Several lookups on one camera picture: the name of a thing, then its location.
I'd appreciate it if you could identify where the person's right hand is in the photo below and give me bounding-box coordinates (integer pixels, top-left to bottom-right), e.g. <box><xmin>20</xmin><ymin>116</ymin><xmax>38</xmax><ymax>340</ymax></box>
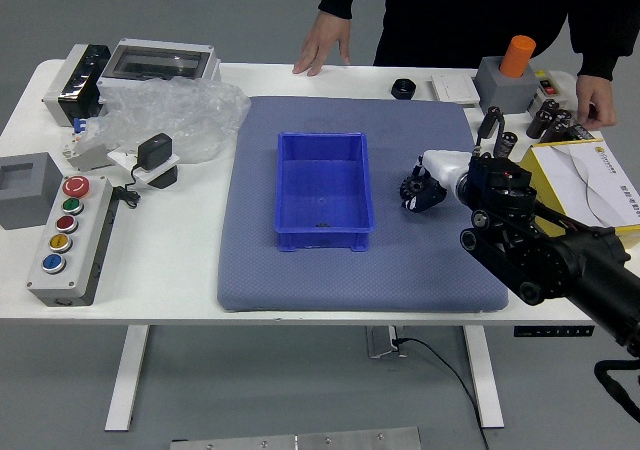
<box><xmin>292</xmin><ymin>11</ymin><xmax>352</xmax><ymax>78</ymax></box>

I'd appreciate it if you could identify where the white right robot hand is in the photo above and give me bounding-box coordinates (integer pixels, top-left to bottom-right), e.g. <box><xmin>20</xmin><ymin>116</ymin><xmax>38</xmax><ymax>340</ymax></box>
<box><xmin>399</xmin><ymin>149</ymin><xmax>475</xmax><ymax>215</ymax></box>

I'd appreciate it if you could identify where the person's left hand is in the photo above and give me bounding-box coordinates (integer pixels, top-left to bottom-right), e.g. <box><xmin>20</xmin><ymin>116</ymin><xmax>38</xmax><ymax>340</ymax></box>
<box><xmin>574</xmin><ymin>74</ymin><xmax>619</xmax><ymax>131</ymax></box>

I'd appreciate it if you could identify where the big black gear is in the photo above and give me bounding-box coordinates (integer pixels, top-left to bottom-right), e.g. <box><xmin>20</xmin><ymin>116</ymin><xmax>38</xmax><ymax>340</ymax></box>
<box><xmin>399</xmin><ymin>173</ymin><xmax>427</xmax><ymax>207</ymax></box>

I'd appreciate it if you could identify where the black hex nut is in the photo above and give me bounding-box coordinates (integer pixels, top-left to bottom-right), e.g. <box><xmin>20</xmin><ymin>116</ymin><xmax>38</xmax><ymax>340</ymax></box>
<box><xmin>390</xmin><ymin>77</ymin><xmax>418</xmax><ymax>100</ymax></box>

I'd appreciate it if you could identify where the blue plastic box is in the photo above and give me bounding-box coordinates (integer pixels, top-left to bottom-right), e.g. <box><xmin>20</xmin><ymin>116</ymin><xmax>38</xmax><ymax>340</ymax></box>
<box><xmin>273</xmin><ymin>130</ymin><xmax>376</xmax><ymax>254</ymax></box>

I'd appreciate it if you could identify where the distribution box with clear lid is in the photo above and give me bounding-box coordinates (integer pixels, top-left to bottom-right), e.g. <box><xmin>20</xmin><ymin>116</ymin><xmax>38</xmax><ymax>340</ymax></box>
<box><xmin>97</xmin><ymin>38</ymin><xmax>222</xmax><ymax>89</ymax></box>

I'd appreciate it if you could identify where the grey five-button control box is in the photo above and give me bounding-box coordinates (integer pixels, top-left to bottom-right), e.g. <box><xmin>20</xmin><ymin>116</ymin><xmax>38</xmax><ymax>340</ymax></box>
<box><xmin>25</xmin><ymin>173</ymin><xmax>120</xmax><ymax>307</ymax></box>

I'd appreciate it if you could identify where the black rectangular module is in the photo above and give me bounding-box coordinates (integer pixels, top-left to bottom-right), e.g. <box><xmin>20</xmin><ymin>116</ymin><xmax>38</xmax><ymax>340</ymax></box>
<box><xmin>564</xmin><ymin>121</ymin><xmax>604</xmax><ymax>144</ymax></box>

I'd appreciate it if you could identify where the yellow and white carton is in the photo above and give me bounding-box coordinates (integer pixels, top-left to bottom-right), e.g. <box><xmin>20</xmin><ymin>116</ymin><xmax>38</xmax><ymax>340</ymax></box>
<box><xmin>517</xmin><ymin>138</ymin><xmax>640</xmax><ymax>249</ymax></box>

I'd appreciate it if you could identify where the orange cylinder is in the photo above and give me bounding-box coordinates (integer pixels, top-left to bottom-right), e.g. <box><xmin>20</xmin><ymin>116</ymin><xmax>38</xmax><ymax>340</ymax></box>
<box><xmin>499</xmin><ymin>34</ymin><xmax>537</xmax><ymax>79</ymax></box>

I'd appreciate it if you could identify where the grey block with round hole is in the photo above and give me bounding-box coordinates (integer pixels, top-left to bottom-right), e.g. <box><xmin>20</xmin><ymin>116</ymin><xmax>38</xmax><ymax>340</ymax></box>
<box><xmin>473</xmin><ymin>56</ymin><xmax>541</xmax><ymax>115</ymax></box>

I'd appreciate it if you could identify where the blue-grey padded mat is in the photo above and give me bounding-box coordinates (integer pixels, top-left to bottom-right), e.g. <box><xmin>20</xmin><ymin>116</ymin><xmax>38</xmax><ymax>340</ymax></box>
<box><xmin>216</xmin><ymin>94</ymin><xmax>510</xmax><ymax>314</ymax></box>

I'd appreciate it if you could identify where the person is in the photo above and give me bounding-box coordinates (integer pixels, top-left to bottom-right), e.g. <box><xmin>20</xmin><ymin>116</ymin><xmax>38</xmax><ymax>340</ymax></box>
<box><xmin>317</xmin><ymin>0</ymin><xmax>640</xmax><ymax>83</ymax></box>

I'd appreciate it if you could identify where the clear plastic bag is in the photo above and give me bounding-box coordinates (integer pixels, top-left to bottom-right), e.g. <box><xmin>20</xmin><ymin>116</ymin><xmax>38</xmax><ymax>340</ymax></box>
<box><xmin>74</xmin><ymin>77</ymin><xmax>252</xmax><ymax>165</ymax></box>

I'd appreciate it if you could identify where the grey under-table control unit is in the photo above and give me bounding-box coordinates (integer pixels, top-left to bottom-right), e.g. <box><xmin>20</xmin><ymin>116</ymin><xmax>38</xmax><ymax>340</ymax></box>
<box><xmin>366</xmin><ymin>325</ymin><xmax>406</xmax><ymax>360</ymax></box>

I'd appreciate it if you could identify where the black table control panel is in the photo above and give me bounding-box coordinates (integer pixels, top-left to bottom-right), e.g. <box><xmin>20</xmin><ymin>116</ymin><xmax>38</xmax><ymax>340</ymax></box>
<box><xmin>513</xmin><ymin>324</ymin><xmax>596</xmax><ymax>339</ymax></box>

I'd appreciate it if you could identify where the black power adapter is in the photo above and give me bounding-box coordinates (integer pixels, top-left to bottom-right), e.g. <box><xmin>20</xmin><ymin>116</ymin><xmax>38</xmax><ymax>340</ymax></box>
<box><xmin>136</xmin><ymin>132</ymin><xmax>174</xmax><ymax>167</ymax></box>

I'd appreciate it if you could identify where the white table leg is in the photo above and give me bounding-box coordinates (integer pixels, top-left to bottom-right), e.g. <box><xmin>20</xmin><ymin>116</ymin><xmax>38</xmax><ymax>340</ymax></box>
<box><xmin>103</xmin><ymin>324</ymin><xmax>151</xmax><ymax>432</ymax></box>
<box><xmin>462</xmin><ymin>325</ymin><xmax>506</xmax><ymax>429</ymax></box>

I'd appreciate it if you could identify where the white circuit breaker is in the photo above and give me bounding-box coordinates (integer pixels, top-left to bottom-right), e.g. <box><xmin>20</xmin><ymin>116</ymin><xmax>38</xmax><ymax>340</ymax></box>
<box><xmin>62</xmin><ymin>117</ymin><xmax>114</xmax><ymax>173</ymax></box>

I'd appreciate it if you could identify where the silver metal plate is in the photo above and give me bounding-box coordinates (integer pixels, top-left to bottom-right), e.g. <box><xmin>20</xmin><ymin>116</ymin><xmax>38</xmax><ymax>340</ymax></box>
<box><xmin>169</xmin><ymin>426</ymin><xmax>422</xmax><ymax>450</ymax></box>

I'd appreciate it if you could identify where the grey block with square recess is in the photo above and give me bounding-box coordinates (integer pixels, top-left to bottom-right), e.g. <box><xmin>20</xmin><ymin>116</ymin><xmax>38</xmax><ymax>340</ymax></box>
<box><xmin>0</xmin><ymin>151</ymin><xmax>64</xmax><ymax>231</ymax></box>

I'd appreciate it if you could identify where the small red-button switch box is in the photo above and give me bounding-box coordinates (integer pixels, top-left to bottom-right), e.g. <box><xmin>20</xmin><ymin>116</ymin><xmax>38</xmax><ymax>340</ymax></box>
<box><xmin>527</xmin><ymin>68</ymin><xmax>570</xmax><ymax>116</ymax></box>

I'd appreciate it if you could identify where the white wall switch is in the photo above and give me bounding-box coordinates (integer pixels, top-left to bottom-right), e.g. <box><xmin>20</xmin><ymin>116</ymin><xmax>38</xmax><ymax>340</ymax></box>
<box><xmin>429</xmin><ymin>73</ymin><xmax>481</xmax><ymax>107</ymax></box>

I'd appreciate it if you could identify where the black floor cable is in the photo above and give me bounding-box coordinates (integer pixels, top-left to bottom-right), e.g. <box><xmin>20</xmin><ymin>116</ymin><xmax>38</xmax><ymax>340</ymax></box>
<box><xmin>392</xmin><ymin>337</ymin><xmax>492</xmax><ymax>450</ymax></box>

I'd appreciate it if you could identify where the black adapter cord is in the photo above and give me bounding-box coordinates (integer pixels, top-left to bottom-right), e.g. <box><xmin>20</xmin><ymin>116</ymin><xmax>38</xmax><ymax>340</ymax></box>
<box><xmin>112</xmin><ymin>162</ymin><xmax>144</xmax><ymax>210</ymax></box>

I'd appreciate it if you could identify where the grey enclosure with black lid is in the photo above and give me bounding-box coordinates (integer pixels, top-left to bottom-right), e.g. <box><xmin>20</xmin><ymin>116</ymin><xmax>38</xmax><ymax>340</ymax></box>
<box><xmin>41</xmin><ymin>43</ymin><xmax>112</xmax><ymax>127</ymax></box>

